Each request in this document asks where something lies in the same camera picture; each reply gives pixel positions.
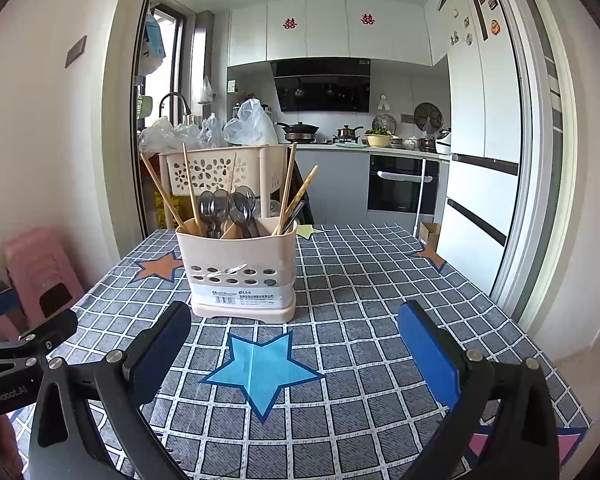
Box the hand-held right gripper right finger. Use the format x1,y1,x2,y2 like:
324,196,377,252
397,301,562,480

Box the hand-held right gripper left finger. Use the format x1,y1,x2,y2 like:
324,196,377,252
29,301,193,480

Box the beige plastic utensil holder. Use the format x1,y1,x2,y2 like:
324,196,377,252
175,217,298,322

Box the patterned wooden chopstick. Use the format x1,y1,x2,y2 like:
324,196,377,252
277,142,299,235
272,165,320,236

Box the pink plastic stool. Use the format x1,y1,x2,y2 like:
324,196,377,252
1,227,86,328
0,310,28,343

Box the small cardboard box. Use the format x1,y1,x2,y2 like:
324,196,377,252
419,221,443,253

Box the yellow packets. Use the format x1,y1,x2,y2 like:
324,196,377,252
152,192,181,231

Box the white mop pole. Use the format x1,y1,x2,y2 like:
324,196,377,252
411,157,429,238

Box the black built-in oven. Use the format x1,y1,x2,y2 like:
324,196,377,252
367,154,440,213

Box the dark cloth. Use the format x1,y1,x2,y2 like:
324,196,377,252
280,180,315,226

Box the grey lower kitchen cabinet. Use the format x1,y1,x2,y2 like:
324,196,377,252
290,147,371,226

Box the beige plastic basket trolley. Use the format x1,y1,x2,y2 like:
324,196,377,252
157,144,291,231

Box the clear plastic bags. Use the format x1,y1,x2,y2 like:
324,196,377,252
138,116,226,153

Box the yellow bowl with greens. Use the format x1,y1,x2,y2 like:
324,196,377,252
362,127,393,148

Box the white plastic bag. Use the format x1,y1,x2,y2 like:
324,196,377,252
223,99,279,147

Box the white refrigerator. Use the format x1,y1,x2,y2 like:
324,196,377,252
437,0,523,296

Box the black kitchen faucet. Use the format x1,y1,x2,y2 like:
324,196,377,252
159,92,192,123

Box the black wok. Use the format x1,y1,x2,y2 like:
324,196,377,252
275,121,320,142

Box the hanging clear plastic bag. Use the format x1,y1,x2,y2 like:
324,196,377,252
192,76,215,106

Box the black range hood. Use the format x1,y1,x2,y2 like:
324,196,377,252
270,57,372,113

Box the hanging blue white bag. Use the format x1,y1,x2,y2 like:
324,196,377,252
142,12,166,74

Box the white upper kitchen cabinets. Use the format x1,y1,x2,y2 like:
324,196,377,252
227,0,448,67

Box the fridge magnets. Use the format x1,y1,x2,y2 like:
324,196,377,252
449,0,503,46

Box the grey wall switch panel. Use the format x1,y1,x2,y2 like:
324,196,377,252
65,35,88,68

